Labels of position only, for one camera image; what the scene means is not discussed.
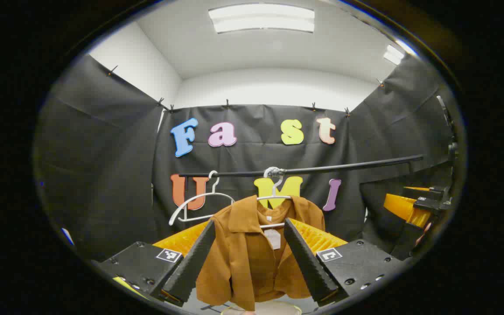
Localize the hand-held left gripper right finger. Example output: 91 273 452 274
283 217 406 308

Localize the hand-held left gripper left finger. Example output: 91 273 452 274
92 219 217 307

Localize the brown shirt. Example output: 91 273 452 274
196 195 326 312

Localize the black backdrop cloth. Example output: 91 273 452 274
33 53 459 263

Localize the small ceiling light panel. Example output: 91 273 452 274
382 40 417 66

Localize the white clothes hanger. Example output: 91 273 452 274
168 170 236 227
255 166 294 230

